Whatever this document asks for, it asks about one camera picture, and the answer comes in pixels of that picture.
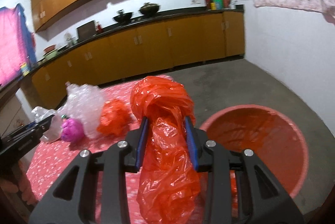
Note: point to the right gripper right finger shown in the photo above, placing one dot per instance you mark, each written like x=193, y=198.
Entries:
x=240, y=187

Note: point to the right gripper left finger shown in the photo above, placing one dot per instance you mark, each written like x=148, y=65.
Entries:
x=72, y=197

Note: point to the small white plastic bag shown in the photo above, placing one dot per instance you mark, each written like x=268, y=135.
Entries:
x=50, y=123

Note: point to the purple plastic bag ball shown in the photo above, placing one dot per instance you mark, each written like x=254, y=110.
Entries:
x=72, y=130

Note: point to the large clear bubble wrap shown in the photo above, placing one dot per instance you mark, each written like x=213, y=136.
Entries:
x=84, y=103

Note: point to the large orange plastic bag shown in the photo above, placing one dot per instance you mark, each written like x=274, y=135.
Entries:
x=169, y=184

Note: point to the person's left hand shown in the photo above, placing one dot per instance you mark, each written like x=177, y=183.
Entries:
x=22, y=185

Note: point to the red floral tablecloth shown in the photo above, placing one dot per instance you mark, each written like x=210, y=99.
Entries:
x=158, y=151

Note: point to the red plastic basket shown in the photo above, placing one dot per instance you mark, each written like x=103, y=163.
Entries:
x=274, y=137

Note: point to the yellow box on sill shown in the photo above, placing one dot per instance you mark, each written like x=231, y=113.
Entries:
x=25, y=69

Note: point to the green and red basins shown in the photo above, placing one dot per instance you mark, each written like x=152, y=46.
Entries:
x=50, y=52

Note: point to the pink and blue curtain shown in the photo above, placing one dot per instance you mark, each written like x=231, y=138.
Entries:
x=17, y=43

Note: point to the clear jar on counter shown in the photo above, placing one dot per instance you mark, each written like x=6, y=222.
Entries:
x=69, y=39

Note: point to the dark cutting board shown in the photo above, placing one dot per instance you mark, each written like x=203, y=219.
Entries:
x=86, y=31

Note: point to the red bottle on counter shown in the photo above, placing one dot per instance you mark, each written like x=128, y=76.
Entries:
x=99, y=29

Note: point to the black wok left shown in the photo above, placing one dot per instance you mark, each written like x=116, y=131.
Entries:
x=122, y=17

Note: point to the lower wooden cabinets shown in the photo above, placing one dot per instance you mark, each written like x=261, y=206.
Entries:
x=138, y=50

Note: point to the black wok with lid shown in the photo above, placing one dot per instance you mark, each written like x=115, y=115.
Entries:
x=149, y=9

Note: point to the white cup on counter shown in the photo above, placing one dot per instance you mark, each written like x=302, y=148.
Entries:
x=232, y=5

